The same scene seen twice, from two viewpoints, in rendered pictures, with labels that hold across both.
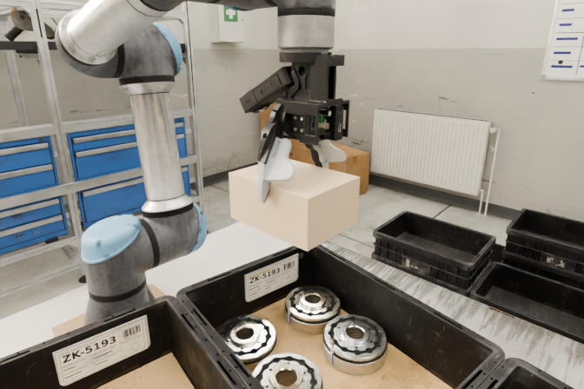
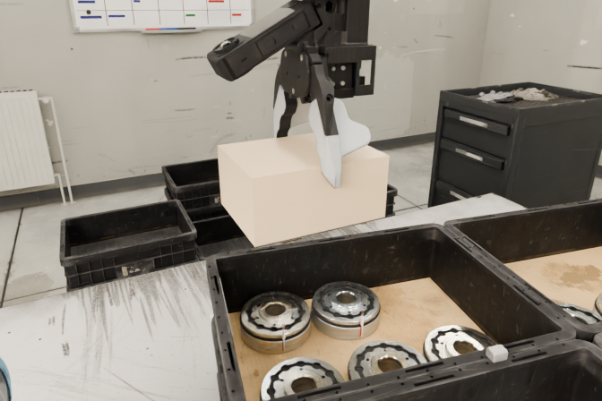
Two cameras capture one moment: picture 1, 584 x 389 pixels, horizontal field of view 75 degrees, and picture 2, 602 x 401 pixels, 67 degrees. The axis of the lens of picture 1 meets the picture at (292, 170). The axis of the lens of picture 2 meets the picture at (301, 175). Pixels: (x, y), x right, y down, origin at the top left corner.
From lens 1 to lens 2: 58 cm
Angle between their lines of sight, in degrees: 64
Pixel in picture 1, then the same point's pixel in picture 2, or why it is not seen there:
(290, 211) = (365, 182)
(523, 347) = not seen: hidden behind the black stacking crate
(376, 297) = (327, 258)
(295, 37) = not seen: outside the picture
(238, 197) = (273, 208)
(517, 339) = not seen: hidden behind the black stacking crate
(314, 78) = (352, 14)
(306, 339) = (313, 346)
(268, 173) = (340, 146)
